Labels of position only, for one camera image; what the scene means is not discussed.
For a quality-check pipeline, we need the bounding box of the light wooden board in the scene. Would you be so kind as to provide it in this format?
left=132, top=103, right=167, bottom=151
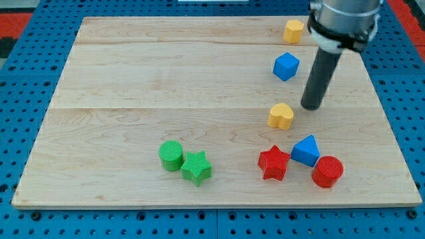
left=12, top=17, right=422, bottom=210

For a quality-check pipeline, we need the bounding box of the red cylinder block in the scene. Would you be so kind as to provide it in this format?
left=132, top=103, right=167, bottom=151
left=311, top=155, right=344, bottom=189

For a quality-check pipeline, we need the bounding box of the green cylinder block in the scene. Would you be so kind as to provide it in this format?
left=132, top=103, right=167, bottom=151
left=159, top=140, right=183, bottom=171

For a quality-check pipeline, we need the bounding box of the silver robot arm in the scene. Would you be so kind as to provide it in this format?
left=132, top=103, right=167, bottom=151
left=301, top=0, right=383, bottom=110

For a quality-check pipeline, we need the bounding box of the yellow heart block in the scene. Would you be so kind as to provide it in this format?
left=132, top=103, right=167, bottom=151
left=267, top=103, right=294, bottom=130

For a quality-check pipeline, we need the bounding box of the green star block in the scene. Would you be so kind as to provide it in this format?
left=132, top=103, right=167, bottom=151
left=181, top=151, right=212, bottom=187

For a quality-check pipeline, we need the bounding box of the blue cube block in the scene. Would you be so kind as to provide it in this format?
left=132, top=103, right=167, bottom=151
left=272, top=52, right=299, bottom=82

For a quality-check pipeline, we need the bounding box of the red star block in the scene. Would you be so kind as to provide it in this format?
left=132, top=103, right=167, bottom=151
left=258, top=145, right=291, bottom=181

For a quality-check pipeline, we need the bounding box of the yellow hexagon block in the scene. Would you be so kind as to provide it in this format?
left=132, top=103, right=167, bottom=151
left=282, top=19, right=304, bottom=44

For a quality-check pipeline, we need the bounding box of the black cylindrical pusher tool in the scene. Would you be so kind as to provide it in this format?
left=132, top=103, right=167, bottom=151
left=301, top=48, right=341, bottom=110

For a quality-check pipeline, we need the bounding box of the blue triangle block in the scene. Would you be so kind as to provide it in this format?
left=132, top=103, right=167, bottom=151
left=291, top=135, right=320, bottom=167

